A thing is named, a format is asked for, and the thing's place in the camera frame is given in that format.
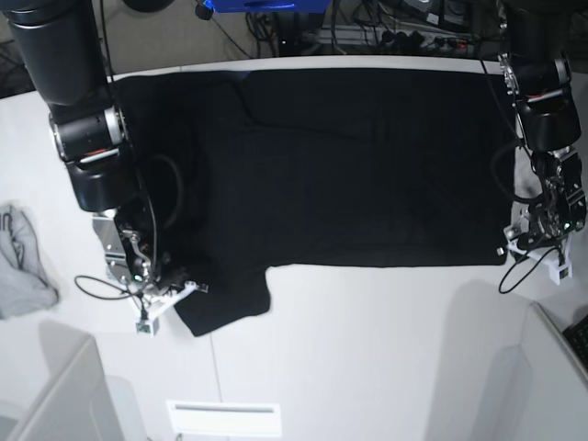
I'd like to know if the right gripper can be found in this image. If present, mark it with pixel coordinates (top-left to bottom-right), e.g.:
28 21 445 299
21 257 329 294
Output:
92 206 193 297

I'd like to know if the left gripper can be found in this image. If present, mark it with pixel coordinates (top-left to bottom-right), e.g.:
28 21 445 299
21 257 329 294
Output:
504 146 587 251

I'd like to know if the black T-shirt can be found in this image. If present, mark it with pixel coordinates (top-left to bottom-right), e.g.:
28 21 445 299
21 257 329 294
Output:
117 69 514 336

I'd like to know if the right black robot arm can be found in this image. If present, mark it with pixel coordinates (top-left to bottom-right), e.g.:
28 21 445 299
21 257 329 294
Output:
1 1 188 294

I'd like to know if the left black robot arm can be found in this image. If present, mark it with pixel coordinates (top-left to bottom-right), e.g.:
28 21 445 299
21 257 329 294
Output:
498 1 587 251

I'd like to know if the grey crumpled garment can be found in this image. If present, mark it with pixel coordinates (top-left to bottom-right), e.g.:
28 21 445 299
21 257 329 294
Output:
1 204 59 320

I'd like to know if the black keyboard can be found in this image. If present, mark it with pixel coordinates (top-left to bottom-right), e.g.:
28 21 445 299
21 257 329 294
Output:
563 316 588 368

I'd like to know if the blue box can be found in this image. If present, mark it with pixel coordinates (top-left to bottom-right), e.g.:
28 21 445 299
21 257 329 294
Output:
204 0 331 14

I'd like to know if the white power strip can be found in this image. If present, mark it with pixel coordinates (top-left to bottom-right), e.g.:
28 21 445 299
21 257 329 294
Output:
311 25 476 54

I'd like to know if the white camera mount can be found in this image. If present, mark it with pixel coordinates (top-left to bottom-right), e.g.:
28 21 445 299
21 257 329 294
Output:
130 280 209 337
499 224 572 294

